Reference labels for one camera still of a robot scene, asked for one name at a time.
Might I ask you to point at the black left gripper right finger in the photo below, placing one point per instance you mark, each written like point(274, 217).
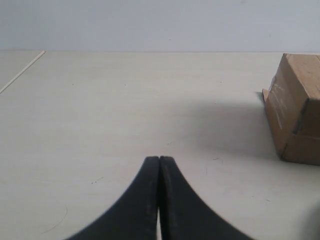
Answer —
point(183, 214)

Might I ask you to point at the brown cardboard slotted box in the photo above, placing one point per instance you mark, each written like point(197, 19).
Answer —
point(292, 107)

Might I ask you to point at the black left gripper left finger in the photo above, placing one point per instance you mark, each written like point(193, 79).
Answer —
point(134, 215)

